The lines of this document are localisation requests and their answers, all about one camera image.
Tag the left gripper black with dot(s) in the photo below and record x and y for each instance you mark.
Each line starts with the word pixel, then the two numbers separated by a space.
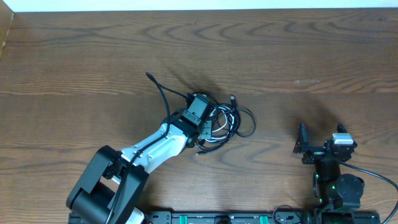
pixel 204 130

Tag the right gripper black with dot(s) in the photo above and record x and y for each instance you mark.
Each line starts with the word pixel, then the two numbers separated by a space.
pixel 319 150

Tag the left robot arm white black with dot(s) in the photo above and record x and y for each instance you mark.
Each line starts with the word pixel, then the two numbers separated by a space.
pixel 110 186

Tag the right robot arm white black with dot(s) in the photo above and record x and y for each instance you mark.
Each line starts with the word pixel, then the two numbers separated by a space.
pixel 339 194

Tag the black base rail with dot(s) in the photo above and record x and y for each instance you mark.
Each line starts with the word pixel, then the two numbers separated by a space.
pixel 284 217

